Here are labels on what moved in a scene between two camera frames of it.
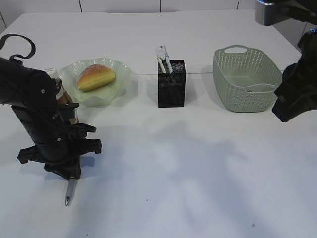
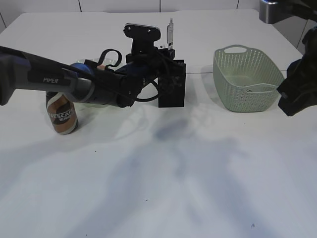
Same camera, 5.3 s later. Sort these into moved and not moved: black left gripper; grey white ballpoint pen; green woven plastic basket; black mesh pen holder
Moved: black left gripper; grey white ballpoint pen
Not moved: green woven plastic basket; black mesh pen holder
